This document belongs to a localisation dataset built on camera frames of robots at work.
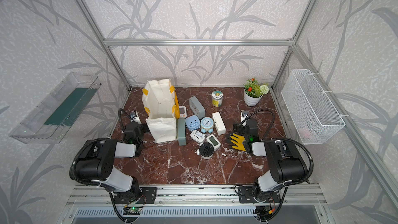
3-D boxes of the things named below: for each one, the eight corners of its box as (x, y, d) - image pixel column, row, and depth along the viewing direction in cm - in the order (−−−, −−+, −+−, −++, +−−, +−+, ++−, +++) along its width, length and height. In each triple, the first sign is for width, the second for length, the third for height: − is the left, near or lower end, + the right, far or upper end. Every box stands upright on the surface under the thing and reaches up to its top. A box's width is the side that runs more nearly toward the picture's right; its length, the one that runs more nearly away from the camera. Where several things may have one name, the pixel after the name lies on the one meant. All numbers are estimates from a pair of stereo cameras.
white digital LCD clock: (214, 150, 89) (215, 148, 87) (206, 139, 94) (206, 137, 92) (221, 146, 91) (221, 143, 89) (212, 135, 96) (212, 132, 93)
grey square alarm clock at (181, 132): (179, 146, 91) (177, 139, 83) (179, 126, 100) (177, 118, 92) (186, 145, 91) (184, 138, 84) (186, 125, 100) (184, 117, 93)
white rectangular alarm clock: (217, 135, 96) (218, 130, 91) (212, 118, 105) (212, 112, 99) (225, 134, 97) (226, 129, 92) (219, 117, 105) (219, 111, 100)
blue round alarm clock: (200, 132, 96) (200, 130, 93) (201, 119, 102) (201, 116, 100) (213, 133, 96) (213, 130, 93) (213, 119, 102) (213, 116, 100)
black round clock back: (196, 154, 88) (195, 151, 85) (202, 143, 93) (202, 139, 89) (209, 161, 86) (209, 158, 82) (215, 149, 90) (215, 146, 87)
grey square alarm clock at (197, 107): (200, 121, 103) (199, 113, 95) (189, 106, 110) (188, 98, 103) (207, 117, 104) (207, 109, 97) (196, 103, 112) (195, 95, 105)
